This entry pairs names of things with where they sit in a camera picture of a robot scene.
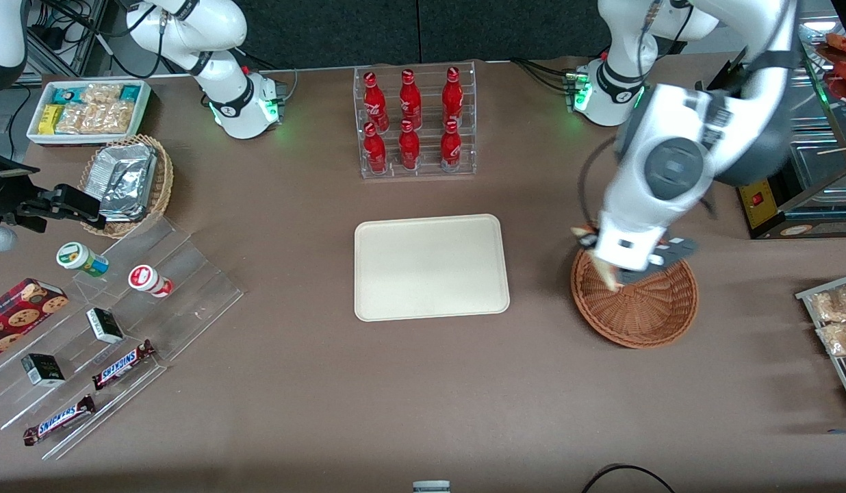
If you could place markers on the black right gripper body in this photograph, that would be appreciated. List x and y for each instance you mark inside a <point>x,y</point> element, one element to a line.
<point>3,194</point>

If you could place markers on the triangular sandwich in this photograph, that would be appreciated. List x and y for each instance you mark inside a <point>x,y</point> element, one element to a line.
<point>608,274</point>

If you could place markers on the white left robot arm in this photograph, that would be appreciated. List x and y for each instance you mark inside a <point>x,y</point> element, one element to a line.
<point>669,171</point>

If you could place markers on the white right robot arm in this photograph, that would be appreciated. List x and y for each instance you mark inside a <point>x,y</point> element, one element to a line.
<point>218,75</point>

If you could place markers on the brown round wicker basket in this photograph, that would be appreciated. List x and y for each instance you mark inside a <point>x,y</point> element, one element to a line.
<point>642,315</point>

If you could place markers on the tan wicker basket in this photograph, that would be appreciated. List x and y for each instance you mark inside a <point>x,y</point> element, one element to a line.
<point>164,185</point>

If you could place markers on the grey metal snack tray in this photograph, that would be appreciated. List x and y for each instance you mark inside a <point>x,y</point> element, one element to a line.
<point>806,296</point>

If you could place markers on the cream rectangular plastic tray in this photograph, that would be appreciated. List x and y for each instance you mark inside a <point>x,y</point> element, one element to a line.
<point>430,267</point>

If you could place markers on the green lid yogurt cup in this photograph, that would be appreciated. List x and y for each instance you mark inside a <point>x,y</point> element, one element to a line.
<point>77,257</point>

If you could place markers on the silver foil packet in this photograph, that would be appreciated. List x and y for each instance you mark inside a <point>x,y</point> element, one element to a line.
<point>125,178</point>

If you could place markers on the white plastic snack bin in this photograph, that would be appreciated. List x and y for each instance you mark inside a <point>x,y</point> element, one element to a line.
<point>34,133</point>

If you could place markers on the yellow snack packet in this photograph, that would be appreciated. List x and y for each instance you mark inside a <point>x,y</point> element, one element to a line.
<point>50,119</point>

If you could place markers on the clear bag of crackers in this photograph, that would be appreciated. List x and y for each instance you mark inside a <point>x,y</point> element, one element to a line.
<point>101,93</point>
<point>72,118</point>
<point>109,118</point>

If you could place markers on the red cookie box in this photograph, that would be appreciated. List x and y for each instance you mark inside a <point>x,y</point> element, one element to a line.
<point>19,315</point>

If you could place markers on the red lid yogurt cup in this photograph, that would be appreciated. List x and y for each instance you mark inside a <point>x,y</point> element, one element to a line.
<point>146,279</point>

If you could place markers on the teal snack packet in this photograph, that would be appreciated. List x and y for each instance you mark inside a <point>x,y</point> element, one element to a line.
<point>68,94</point>
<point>129,92</point>

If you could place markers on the small black carton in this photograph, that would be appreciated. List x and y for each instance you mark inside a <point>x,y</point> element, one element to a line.
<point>43,370</point>
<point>105,325</point>

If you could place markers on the clear acrylic stepped stand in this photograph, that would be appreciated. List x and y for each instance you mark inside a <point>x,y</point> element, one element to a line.
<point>190,294</point>

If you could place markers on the snickers chocolate bar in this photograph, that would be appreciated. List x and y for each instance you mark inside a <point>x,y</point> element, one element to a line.
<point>59,420</point>
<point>122,365</point>

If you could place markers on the red cola bottle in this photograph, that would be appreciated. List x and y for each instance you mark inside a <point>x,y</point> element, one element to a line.
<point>452,97</point>
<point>374,104</point>
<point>410,101</point>
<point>451,148</point>
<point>409,149</point>
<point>374,152</point>

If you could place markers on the glass display case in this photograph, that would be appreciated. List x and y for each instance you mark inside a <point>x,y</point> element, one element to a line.
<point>827,178</point>

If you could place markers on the clear acrylic bottle rack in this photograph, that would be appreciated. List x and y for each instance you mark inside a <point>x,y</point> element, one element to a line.
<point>426,171</point>

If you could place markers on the grey white capped object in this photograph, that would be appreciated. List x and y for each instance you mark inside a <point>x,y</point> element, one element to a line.
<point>431,487</point>

